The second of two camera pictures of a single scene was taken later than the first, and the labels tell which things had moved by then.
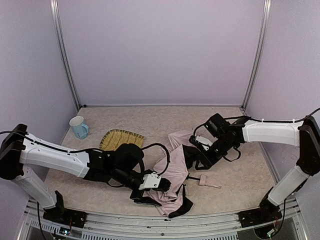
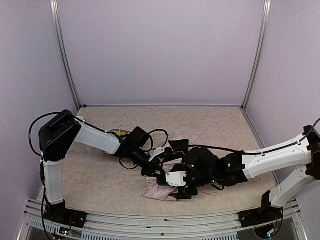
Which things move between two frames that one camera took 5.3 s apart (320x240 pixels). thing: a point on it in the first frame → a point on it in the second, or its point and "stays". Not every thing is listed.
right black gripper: [202, 155] → [184, 193]
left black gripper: [146, 193] → [149, 169]
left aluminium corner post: [56, 14] stays
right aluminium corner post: [259, 51] stays
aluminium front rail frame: [129, 227] stays
